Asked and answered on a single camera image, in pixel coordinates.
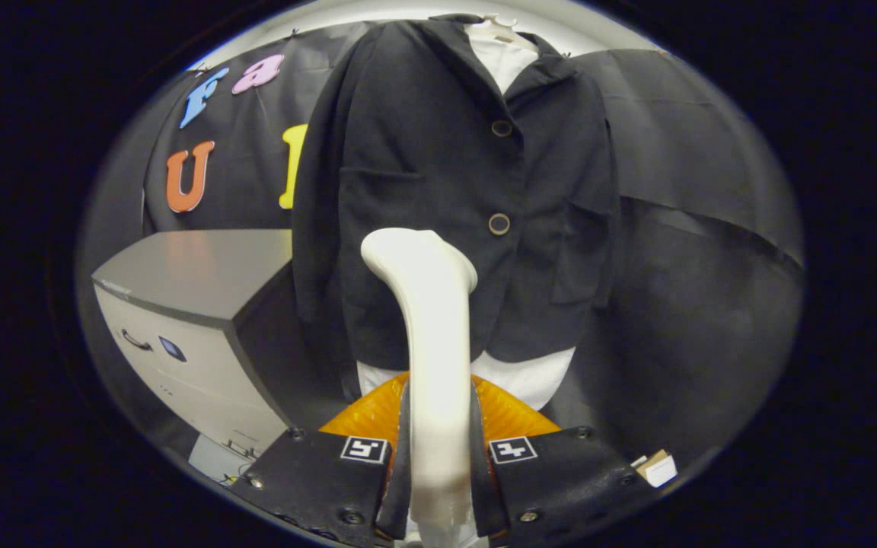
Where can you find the white garment steamer head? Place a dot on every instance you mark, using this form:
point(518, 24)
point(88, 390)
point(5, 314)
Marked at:
point(438, 342)

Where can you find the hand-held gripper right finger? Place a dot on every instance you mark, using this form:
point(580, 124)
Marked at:
point(483, 495)

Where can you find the white mannequin torso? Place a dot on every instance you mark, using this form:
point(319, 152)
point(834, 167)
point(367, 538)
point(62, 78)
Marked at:
point(507, 65)

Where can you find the grey cabinet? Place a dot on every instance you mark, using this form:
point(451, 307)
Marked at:
point(195, 266)

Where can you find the black blazer jacket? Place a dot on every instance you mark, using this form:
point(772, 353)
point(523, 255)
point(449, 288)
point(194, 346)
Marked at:
point(423, 152)

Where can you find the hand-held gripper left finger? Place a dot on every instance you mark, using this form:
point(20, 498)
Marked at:
point(402, 495)

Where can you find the black backdrop cloth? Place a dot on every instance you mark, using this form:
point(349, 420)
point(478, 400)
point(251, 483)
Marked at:
point(697, 152)

